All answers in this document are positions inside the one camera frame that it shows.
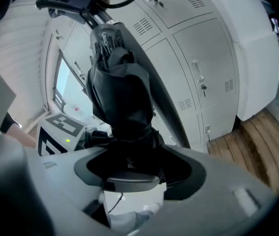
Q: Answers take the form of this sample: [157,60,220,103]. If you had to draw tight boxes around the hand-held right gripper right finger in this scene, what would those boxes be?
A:
[129,145,278,236]

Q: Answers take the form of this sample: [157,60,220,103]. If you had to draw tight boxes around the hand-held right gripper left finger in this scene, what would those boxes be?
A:
[24,147,160,236]

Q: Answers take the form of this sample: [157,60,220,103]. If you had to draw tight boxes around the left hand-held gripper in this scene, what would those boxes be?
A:
[36,114,88,157]

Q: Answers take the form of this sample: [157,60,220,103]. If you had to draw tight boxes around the black umbrella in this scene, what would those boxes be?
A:
[83,23,167,191]

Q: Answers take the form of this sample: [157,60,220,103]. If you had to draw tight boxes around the black coat rack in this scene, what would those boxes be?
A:
[35,0,191,149]

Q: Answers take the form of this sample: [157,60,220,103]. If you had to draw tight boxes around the person's left forearm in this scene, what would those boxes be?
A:
[5,124,36,148]

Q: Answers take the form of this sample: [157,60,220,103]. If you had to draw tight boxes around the black framed window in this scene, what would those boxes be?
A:
[53,50,93,119]

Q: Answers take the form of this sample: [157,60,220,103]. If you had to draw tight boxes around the wooden steps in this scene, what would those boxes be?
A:
[207,108,279,195]

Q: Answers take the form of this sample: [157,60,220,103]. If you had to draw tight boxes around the white block cabinet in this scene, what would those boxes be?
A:
[198,0,279,121]

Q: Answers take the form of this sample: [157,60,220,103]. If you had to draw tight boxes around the grey metal locker cabinet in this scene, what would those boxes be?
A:
[46,0,241,152]

